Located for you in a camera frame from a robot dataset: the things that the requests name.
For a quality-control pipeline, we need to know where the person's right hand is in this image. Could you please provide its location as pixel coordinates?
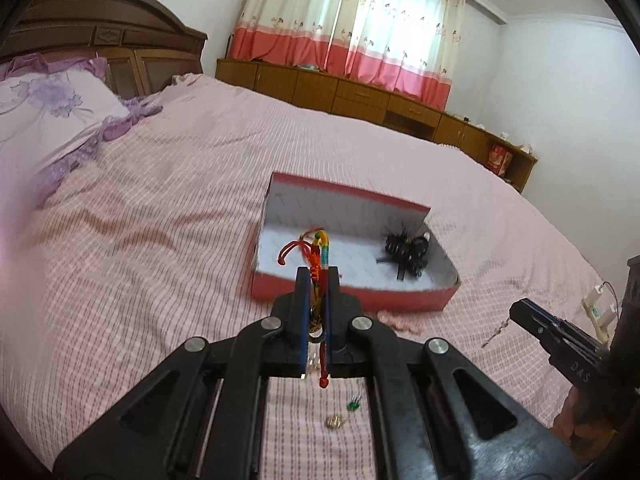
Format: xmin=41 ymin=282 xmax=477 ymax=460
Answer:
xmin=552 ymin=390 xmax=618 ymax=444

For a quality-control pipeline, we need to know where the brown wooden headboard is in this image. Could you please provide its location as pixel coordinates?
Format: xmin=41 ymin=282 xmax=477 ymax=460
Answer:
xmin=0 ymin=0 xmax=208 ymax=101

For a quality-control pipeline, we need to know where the dark nightstand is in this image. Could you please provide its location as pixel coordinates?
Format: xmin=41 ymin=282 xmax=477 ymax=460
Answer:
xmin=626 ymin=255 xmax=640 ymax=311

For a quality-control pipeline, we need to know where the cream and pink curtain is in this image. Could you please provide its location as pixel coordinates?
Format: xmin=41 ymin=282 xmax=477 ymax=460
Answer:
xmin=227 ymin=0 xmax=467 ymax=111

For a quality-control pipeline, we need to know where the purple floral pillow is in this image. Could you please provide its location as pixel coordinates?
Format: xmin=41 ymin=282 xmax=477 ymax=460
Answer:
xmin=0 ymin=55 xmax=166 ymax=211

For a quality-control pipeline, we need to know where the red gift bag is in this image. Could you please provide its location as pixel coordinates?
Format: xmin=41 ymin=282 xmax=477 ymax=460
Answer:
xmin=487 ymin=143 xmax=514 ymax=177

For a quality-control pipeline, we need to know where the white power strip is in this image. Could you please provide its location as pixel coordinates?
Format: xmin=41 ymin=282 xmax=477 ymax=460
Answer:
xmin=582 ymin=284 xmax=620 ymax=345

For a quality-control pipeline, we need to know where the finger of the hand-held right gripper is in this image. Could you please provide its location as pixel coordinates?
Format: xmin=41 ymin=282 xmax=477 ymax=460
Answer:
xmin=508 ymin=301 xmax=608 ymax=391
xmin=520 ymin=298 xmax=608 ymax=357

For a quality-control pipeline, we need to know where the long wooden low cabinet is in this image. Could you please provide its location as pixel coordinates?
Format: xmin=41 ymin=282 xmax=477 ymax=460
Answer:
xmin=216 ymin=57 xmax=538 ymax=194

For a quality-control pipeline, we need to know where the red cardboard box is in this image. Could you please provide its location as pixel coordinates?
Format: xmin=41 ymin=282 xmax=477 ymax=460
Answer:
xmin=250 ymin=171 xmax=462 ymax=313

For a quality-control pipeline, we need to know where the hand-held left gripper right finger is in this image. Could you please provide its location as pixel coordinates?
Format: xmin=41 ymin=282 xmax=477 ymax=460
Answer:
xmin=325 ymin=266 xmax=583 ymax=480

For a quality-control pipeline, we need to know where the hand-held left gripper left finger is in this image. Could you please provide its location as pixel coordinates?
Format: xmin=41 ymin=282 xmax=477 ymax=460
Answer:
xmin=52 ymin=266 xmax=312 ymax=480

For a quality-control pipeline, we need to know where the red braided string bracelet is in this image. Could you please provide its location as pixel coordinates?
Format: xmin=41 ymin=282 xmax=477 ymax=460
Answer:
xmin=276 ymin=229 xmax=346 ymax=390

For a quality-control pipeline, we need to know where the black hair ties bundle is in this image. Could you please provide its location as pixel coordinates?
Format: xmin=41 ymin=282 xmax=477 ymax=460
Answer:
xmin=376 ymin=222 xmax=432 ymax=281

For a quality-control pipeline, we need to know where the pink flower hair tie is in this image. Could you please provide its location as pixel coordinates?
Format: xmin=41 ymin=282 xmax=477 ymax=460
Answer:
xmin=377 ymin=310 xmax=426 ymax=337

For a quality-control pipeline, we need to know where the pink checked bedspread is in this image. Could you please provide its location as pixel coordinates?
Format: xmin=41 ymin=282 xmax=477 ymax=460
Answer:
xmin=0 ymin=72 xmax=608 ymax=480

